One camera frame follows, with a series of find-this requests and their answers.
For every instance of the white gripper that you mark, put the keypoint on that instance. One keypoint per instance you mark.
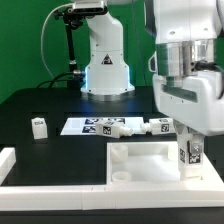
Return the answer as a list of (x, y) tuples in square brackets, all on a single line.
[(198, 103)]

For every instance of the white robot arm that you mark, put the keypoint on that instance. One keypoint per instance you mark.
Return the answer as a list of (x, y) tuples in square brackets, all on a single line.
[(184, 32)]

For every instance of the white marker base sheet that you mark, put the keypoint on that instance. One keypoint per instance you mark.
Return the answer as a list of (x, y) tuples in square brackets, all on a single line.
[(86, 126)]

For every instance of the white U-shaped fence frame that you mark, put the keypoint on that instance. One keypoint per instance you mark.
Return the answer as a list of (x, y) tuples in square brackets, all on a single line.
[(205, 192)]

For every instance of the black camera stand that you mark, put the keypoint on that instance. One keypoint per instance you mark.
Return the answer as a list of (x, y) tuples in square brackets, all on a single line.
[(72, 22)]

